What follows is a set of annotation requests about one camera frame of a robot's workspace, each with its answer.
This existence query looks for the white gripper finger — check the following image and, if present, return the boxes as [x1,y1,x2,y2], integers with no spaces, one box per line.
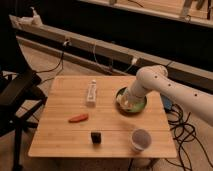
[116,95,124,104]
[122,102,133,110]

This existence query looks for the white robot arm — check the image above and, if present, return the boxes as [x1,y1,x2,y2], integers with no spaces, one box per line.
[117,65,213,127]

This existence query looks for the black eraser block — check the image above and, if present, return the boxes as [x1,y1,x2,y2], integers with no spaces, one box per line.
[91,132,101,144]

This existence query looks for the green bowl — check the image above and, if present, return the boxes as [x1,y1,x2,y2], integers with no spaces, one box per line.
[115,87,147,115]

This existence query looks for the white tube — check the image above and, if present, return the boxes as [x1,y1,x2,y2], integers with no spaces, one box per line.
[86,80,97,106]

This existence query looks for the blue device on floor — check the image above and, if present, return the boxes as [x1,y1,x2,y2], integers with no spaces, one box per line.
[161,95,173,111]

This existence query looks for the orange carrot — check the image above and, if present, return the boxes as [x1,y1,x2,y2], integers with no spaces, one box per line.
[68,114,89,123]

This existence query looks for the black chair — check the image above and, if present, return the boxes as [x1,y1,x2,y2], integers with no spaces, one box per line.
[0,69,48,171]

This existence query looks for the white spray bottle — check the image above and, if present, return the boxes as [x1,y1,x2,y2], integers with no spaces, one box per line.
[18,6,44,28]

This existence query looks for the white plug with cable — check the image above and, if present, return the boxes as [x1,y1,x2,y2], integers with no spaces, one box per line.
[92,40,139,76]

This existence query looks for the black floor cables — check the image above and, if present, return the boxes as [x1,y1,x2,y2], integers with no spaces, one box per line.
[165,103,213,171]

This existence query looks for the black cable left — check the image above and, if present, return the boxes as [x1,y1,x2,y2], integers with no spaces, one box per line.
[34,39,72,86]

